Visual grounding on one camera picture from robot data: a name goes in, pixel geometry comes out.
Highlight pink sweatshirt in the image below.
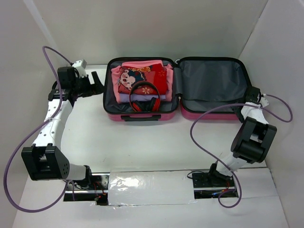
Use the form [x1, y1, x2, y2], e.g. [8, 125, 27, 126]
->
[111, 60, 173, 102]

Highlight purple shirt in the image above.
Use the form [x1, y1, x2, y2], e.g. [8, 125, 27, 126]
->
[116, 93, 158, 104]

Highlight red patterned cloth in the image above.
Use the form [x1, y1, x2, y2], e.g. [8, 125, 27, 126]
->
[118, 64, 168, 95]

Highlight pink hard-shell suitcase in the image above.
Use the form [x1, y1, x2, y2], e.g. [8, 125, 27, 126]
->
[103, 57, 252, 122]

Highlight red black headphones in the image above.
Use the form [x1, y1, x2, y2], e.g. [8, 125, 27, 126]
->
[129, 81, 161, 112]

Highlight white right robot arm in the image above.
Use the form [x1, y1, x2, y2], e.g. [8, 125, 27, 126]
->
[207, 86, 277, 186]

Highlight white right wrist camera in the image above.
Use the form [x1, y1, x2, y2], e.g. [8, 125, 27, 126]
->
[259, 94, 269, 107]

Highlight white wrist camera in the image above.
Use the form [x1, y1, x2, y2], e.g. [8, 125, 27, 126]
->
[72, 59, 87, 78]
[259, 94, 269, 107]

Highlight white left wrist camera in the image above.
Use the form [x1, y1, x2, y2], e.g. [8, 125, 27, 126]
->
[72, 59, 87, 78]

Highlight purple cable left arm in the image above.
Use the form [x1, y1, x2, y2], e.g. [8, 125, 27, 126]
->
[2, 46, 76, 212]

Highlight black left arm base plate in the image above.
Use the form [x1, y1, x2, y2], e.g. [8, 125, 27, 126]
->
[63, 173, 109, 206]

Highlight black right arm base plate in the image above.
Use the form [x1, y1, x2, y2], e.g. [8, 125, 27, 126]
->
[187, 171, 238, 199]

